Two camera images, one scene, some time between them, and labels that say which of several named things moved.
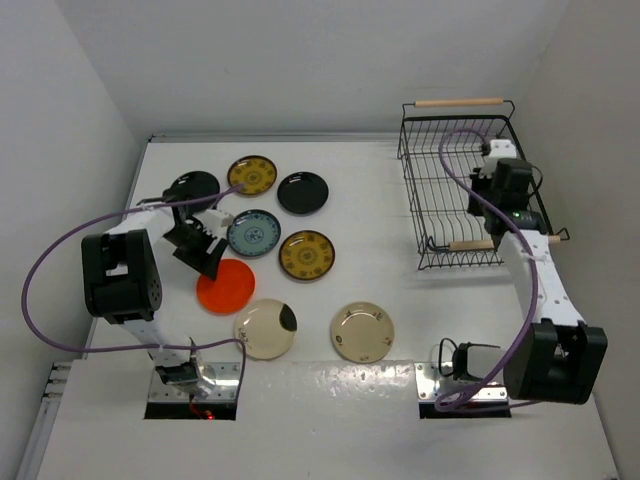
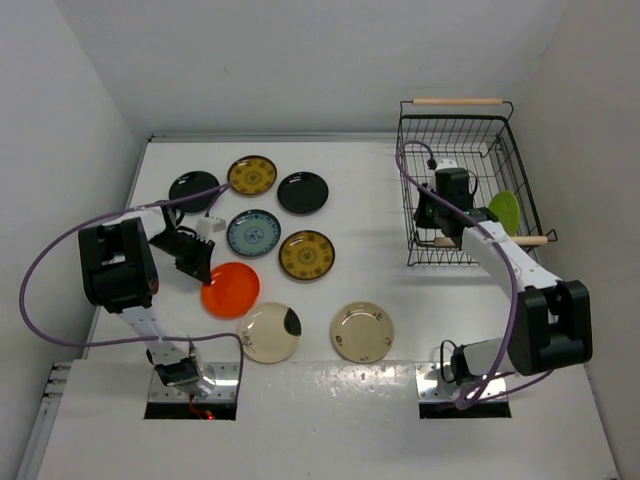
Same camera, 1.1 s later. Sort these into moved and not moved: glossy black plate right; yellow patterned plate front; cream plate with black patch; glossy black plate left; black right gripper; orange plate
Moved: black right gripper; orange plate
Not moved: glossy black plate left; cream plate with black patch; glossy black plate right; yellow patterned plate front
